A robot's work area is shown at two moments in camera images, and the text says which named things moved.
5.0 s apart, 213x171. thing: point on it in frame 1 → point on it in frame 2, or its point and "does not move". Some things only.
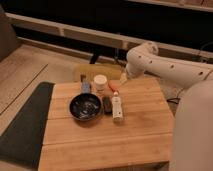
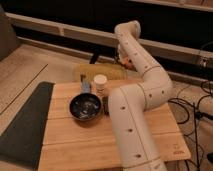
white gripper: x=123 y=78 → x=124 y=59
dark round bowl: x=85 y=106 does not move
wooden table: x=144 y=135 does not move
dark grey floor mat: x=22 y=142 does not move
